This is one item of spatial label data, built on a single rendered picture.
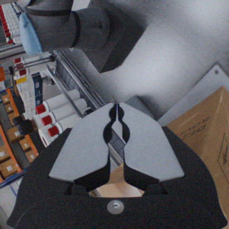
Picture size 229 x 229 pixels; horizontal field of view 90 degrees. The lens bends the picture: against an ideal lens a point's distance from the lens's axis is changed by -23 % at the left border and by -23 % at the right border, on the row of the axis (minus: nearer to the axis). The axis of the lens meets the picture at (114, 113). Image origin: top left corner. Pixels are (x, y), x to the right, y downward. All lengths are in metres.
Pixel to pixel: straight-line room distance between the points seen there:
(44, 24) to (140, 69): 0.30
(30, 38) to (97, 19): 0.19
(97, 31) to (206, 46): 0.28
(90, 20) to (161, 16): 0.19
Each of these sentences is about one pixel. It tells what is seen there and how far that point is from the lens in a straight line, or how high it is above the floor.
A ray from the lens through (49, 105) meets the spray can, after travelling 0.59.
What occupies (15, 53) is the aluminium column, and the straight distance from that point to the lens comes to 0.63.
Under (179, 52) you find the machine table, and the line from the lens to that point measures 0.40.
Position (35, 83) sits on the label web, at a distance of 0.95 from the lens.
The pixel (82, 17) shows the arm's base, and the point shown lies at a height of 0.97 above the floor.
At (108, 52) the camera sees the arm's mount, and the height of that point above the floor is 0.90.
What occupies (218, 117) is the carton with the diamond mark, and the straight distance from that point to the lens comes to 0.20.
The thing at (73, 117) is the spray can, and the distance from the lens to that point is 0.57.
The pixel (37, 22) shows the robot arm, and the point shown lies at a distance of 0.36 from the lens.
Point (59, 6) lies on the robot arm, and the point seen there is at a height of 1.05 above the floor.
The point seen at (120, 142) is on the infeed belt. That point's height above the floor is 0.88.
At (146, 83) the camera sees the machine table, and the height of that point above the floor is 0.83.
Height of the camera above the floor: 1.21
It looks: 39 degrees down
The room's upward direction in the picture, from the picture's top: 119 degrees counter-clockwise
